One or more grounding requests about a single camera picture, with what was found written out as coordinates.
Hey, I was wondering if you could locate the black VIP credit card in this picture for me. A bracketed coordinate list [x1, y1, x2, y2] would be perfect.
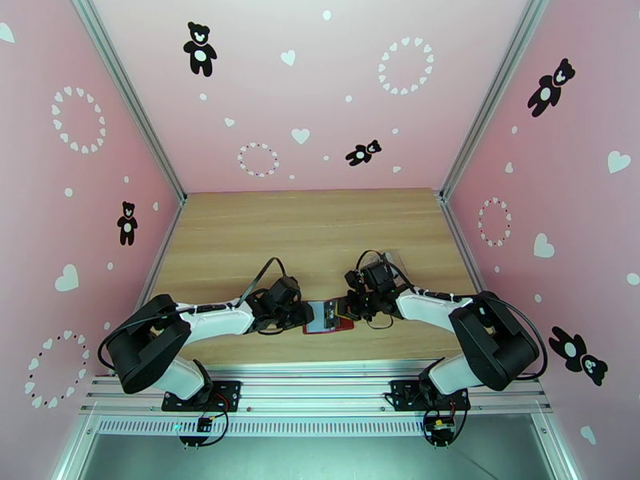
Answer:
[321, 301, 352, 330]

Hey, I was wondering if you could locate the red leather card holder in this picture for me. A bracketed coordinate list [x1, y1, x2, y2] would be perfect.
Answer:
[302, 298, 358, 337]

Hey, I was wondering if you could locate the clear plastic card box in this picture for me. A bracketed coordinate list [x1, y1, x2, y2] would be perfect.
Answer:
[379, 249, 412, 276]

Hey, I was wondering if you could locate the perforated metal strip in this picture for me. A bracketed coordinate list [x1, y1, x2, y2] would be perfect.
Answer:
[97, 417, 431, 438]

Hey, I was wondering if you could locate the left base power wiring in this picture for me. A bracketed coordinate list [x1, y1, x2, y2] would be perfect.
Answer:
[178, 410, 231, 450]

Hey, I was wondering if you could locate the base power wiring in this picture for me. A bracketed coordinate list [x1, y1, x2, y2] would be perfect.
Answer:
[422, 403, 469, 450]
[178, 410, 231, 450]

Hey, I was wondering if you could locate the right base power wiring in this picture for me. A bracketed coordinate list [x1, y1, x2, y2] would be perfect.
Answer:
[422, 403, 469, 450]

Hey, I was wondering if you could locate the aluminium front frame rail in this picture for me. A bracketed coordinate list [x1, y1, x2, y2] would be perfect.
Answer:
[79, 361, 554, 420]

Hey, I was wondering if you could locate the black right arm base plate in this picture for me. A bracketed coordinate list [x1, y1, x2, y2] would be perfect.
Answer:
[389, 379, 472, 414]

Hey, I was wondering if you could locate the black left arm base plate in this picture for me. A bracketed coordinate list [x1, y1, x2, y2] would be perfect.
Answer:
[161, 379, 243, 413]

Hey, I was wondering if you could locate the aluminium frame post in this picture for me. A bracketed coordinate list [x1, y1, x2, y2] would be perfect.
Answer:
[67, 0, 187, 207]
[438, 0, 556, 202]

